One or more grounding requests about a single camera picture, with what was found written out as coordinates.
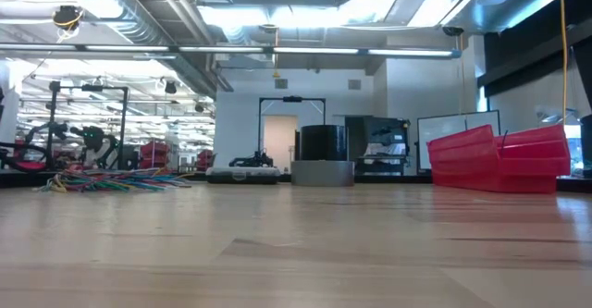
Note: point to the neighbour station robot arm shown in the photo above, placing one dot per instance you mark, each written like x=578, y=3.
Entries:
x=57, y=130
x=252, y=161

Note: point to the long ceiling light strip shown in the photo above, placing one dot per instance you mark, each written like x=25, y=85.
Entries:
x=407, y=52

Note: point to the black cabinet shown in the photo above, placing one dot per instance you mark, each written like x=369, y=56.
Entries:
x=353, y=122

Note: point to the black tape roll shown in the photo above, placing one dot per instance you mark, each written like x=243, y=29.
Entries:
x=324, y=144

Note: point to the person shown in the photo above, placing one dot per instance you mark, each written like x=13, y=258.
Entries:
x=384, y=150

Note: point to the whiteboard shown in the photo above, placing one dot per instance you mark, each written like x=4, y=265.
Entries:
x=444, y=123

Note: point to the red storage bin stack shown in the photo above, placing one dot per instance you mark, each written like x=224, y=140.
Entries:
x=155, y=153
x=205, y=159

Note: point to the red plastic bin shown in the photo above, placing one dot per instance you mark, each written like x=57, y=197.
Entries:
x=499, y=169

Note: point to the grey wall vent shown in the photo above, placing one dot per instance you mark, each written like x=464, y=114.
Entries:
x=281, y=83
x=354, y=84

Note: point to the black dome security camera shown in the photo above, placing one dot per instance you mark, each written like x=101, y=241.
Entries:
x=452, y=30

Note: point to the black neighbour station frame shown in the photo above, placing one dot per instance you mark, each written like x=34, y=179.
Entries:
x=292, y=99
x=124, y=127

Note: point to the grey duct tape roll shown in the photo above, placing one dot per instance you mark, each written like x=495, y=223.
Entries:
x=324, y=174

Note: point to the black metal rig frame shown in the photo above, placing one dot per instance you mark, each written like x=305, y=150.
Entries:
x=393, y=179

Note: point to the silver air duct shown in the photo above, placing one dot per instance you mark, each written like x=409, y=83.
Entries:
x=139, y=28

